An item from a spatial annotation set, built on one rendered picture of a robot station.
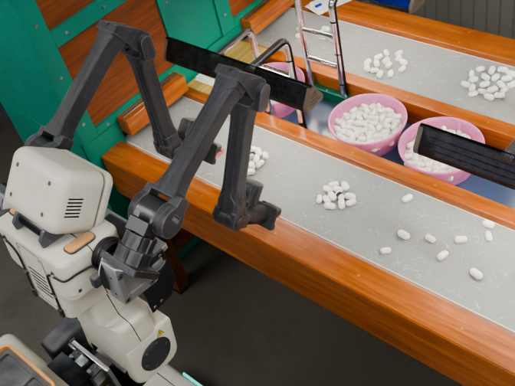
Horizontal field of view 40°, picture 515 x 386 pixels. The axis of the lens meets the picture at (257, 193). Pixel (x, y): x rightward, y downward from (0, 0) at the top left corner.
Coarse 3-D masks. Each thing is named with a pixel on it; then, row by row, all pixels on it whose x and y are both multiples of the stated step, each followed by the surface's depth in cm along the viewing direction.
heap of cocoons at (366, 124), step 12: (360, 108) 248; (372, 108) 244; (384, 108) 245; (336, 120) 244; (348, 120) 242; (360, 120) 241; (372, 120) 241; (384, 120) 239; (396, 120) 237; (336, 132) 241; (348, 132) 238; (360, 132) 238; (372, 132) 236; (384, 132) 235
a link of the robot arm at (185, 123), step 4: (184, 120) 215; (188, 120) 214; (192, 120) 215; (180, 124) 216; (184, 124) 215; (188, 124) 214; (180, 128) 215; (184, 128) 214; (188, 128) 214; (180, 132) 215; (184, 132) 214; (180, 136) 215; (184, 136) 214; (176, 148) 210; (172, 152) 211
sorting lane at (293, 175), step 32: (224, 128) 254; (256, 128) 250; (224, 160) 241; (288, 160) 235; (320, 160) 232; (288, 192) 224; (320, 192) 221; (352, 192) 219; (384, 192) 216; (416, 192) 213; (320, 224) 212; (352, 224) 209; (384, 224) 207; (416, 224) 204; (448, 224) 202; (480, 224) 200; (384, 256) 199; (416, 256) 196; (448, 256) 194; (480, 256) 192; (512, 256) 190; (448, 288) 187; (480, 288) 185; (512, 288) 183; (512, 320) 176
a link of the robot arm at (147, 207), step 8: (144, 200) 155; (152, 200) 155; (160, 200) 155; (136, 208) 155; (144, 208) 154; (152, 208) 153; (136, 216) 154; (144, 216) 154; (152, 216) 153; (128, 224) 154; (136, 224) 153; (144, 224) 152; (136, 232) 153; (144, 232) 152; (152, 232) 154
